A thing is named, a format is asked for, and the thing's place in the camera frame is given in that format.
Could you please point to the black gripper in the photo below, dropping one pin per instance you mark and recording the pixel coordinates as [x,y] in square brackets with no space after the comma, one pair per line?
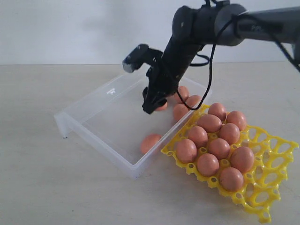
[163,82]

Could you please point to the clear plastic bin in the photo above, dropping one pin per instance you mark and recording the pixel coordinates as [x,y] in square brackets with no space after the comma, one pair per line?
[112,121]

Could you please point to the yellow plastic egg tray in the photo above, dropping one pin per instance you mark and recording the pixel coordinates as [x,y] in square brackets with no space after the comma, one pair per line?
[272,155]

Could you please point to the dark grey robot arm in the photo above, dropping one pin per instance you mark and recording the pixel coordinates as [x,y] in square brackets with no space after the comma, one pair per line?
[225,24]

